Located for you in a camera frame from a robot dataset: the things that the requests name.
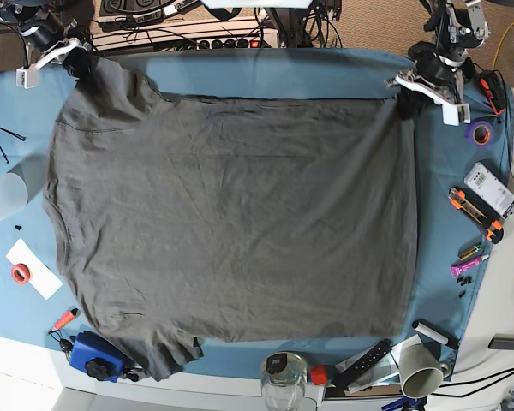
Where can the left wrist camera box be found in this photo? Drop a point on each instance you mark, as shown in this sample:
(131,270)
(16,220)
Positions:
(456,114)

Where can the grey-green mug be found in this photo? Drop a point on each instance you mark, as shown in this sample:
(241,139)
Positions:
(421,374)

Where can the glass jar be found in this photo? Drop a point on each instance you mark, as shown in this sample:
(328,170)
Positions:
(283,381)

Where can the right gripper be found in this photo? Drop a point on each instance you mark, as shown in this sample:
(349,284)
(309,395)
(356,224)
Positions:
(47,40)

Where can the dark grey T-shirt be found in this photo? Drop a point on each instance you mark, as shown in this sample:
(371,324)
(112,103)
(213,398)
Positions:
(180,218)

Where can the black remote control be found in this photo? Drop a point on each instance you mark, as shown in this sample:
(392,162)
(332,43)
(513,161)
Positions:
(365,363)

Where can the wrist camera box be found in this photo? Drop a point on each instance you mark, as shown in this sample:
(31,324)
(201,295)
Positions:
(456,114)
(27,77)

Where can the orange cube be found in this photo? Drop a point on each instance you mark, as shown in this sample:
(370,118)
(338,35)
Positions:
(318,375)

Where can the purple tape roll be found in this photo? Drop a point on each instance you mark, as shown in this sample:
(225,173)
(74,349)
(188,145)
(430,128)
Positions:
(479,134)

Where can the orange marker pen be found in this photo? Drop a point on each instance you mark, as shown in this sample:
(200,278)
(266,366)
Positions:
(68,317)

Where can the white paper sheet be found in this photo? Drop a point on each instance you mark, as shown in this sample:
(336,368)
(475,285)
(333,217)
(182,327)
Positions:
(43,280)

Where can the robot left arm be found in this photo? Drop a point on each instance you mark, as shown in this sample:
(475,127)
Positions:
(452,26)

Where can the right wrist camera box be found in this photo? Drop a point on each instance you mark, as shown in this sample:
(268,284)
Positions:
(27,77)

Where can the orange tape roll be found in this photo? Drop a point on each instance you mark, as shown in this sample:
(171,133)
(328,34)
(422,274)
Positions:
(21,274)

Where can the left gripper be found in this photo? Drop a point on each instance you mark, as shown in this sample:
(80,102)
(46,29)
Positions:
(436,69)

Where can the purple glue tube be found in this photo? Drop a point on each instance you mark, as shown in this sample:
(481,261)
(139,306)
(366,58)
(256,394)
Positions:
(457,270)

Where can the white black marker roll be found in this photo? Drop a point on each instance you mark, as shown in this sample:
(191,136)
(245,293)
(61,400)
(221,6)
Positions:
(435,333)

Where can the orange black utility knife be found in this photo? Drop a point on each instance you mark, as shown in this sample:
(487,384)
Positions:
(489,227)

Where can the frosted plastic cup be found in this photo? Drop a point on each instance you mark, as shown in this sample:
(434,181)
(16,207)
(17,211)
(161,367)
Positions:
(13,195)

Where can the blue clamp block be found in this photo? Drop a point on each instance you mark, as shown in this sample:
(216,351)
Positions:
(97,358)

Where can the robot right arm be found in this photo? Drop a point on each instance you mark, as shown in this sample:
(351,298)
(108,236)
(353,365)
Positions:
(14,12)

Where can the blue table cloth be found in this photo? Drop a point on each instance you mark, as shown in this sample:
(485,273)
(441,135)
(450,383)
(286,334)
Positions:
(443,157)

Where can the grey adapter box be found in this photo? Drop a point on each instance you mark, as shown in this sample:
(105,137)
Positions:
(501,342)

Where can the white barcode device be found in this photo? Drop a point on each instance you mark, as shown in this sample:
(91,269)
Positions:
(489,188)

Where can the small gold battery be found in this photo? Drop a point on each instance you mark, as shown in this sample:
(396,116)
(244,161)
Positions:
(469,251)

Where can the black power strip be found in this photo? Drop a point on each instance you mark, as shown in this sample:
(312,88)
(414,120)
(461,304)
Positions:
(227,43)

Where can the orange black clamp tool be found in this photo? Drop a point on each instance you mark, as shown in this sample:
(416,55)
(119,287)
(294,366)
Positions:
(494,91)

